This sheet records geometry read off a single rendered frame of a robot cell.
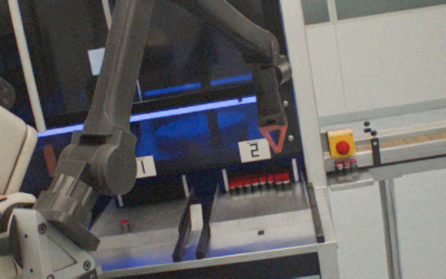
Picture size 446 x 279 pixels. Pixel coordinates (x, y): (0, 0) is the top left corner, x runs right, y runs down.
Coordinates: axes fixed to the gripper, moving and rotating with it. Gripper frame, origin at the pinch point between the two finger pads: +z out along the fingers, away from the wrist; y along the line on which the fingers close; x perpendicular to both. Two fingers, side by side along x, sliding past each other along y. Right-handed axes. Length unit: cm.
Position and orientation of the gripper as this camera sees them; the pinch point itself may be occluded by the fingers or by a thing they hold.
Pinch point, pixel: (277, 149)
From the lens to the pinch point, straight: 149.0
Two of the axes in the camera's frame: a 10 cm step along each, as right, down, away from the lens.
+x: -9.8, 1.7, 1.2
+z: 2.0, 9.5, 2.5
